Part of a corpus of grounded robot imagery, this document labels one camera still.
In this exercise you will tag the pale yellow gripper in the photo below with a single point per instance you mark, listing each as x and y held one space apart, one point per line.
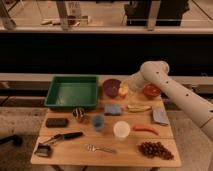
125 83

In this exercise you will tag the yellow red apple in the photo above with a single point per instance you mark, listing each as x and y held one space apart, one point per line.
123 91

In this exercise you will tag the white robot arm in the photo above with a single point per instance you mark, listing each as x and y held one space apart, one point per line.
199 110

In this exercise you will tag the white plastic cup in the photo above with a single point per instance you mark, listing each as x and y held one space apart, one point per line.
121 130

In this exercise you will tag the blue plastic cup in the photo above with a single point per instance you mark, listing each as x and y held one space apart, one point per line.
98 122

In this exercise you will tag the purple bowl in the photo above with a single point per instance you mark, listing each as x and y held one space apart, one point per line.
110 87

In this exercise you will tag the yellow banana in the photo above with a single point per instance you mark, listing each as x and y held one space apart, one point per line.
136 108

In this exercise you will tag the red bowl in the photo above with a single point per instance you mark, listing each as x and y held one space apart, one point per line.
151 91

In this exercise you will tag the blue sponge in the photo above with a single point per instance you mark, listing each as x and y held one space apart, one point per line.
113 110

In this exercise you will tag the striped ball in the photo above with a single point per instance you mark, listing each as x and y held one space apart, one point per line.
78 113

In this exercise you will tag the green plastic tray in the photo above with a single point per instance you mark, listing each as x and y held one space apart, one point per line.
72 91

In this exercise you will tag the bunch of dark grapes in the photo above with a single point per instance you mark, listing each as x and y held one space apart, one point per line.
155 149

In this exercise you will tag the silver fork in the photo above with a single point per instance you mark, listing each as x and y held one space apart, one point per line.
94 148

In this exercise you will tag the black rectangular case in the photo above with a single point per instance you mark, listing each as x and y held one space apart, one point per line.
56 122

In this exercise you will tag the black object on floor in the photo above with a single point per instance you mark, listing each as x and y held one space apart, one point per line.
14 139

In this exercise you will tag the black handled knife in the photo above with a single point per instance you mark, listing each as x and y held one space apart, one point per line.
66 136

